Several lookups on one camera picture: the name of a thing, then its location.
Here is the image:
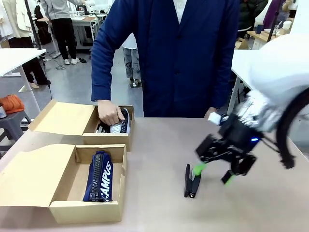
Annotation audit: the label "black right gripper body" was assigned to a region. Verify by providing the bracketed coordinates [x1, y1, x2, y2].
[218, 115, 263, 155]

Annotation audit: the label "person left forearm navy sleeve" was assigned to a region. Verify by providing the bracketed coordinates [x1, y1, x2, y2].
[212, 48, 236, 109]

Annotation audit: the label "bystander black jacket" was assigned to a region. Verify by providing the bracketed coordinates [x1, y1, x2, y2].
[237, 0, 269, 40]

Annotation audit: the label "white side table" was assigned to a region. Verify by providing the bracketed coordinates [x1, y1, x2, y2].
[0, 47, 47, 78]

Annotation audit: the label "person torso navy coat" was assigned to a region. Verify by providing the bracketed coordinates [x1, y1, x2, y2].
[106, 0, 241, 118]

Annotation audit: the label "bystander grey hoodie black trousers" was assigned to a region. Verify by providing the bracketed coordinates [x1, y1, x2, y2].
[40, 0, 80, 65]

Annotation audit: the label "navy campus pencil case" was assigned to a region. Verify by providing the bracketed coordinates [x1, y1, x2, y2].
[83, 150, 114, 203]

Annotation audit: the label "black stapler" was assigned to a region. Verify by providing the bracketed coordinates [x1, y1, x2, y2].
[184, 163, 202, 199]

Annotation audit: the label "background white workbench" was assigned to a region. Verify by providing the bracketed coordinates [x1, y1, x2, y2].
[71, 8, 108, 51]

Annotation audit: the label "grey stool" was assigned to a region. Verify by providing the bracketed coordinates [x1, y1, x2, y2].
[0, 110, 32, 158]

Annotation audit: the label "grey campus pencil case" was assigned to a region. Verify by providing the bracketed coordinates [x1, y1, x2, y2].
[98, 108, 132, 134]

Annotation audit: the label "small open cardboard box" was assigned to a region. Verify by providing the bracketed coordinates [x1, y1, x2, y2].
[28, 100, 135, 153]

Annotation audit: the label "orange fabric bundle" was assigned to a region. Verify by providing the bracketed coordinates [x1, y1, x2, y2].
[0, 94, 26, 114]

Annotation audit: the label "wooden background table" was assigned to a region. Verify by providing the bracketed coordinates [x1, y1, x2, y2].
[246, 29, 282, 51]

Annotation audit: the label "bystander cream coat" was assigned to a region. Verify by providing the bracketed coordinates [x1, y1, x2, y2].
[0, 0, 52, 89]

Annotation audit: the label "person right hand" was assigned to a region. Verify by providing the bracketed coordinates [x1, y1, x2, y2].
[97, 100, 126, 126]

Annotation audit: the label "thin black stand pole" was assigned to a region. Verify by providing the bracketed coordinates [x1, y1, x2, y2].
[267, 0, 281, 42]

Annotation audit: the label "person left hand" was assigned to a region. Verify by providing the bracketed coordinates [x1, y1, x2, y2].
[204, 107, 218, 119]

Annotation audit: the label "bystander white coat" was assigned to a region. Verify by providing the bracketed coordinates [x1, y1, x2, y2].
[122, 33, 142, 88]

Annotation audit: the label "person right forearm navy sleeve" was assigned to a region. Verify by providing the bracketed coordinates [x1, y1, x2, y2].
[91, 41, 114, 102]

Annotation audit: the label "large open cardboard box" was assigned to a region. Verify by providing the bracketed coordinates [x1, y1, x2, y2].
[0, 144, 128, 224]

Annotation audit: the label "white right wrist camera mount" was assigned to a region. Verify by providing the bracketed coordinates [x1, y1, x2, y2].
[207, 112, 229, 126]

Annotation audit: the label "bystander purple garment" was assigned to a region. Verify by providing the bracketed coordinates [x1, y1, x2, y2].
[264, 0, 298, 30]

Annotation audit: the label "black tripod pole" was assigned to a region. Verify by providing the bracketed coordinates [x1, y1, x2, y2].
[24, 0, 53, 100]

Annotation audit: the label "small brown cardboard carton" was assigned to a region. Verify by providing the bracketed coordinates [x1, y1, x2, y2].
[235, 38, 251, 51]

